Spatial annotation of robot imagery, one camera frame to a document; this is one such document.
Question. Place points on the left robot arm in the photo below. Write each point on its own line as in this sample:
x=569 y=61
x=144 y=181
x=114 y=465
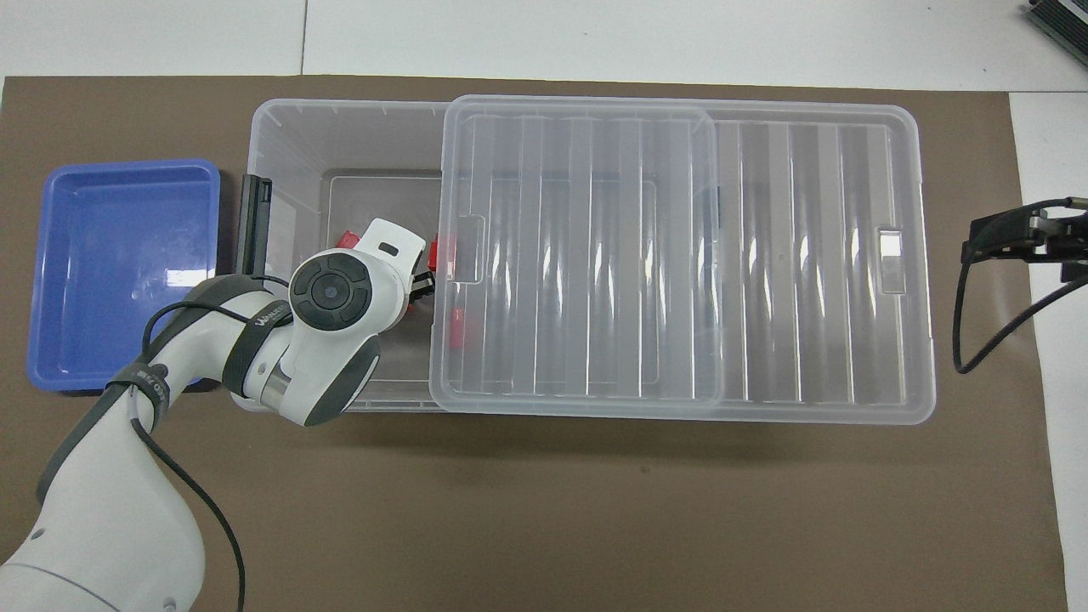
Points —
x=110 y=510

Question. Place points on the red block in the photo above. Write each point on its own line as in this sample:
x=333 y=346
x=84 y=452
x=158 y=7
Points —
x=348 y=239
x=439 y=252

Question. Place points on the black box latch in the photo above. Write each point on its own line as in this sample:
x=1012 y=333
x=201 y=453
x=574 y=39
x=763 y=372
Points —
x=255 y=225

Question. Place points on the clear plastic storage box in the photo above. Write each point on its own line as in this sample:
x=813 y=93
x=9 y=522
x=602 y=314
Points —
x=289 y=144

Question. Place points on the clear plastic box lid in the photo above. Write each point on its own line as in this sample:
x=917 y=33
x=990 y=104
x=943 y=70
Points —
x=816 y=272

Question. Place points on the grey ribbed device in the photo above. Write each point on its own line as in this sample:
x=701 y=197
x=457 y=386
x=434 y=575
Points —
x=1061 y=17

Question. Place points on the blue plastic tray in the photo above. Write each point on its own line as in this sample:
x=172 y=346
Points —
x=119 y=272

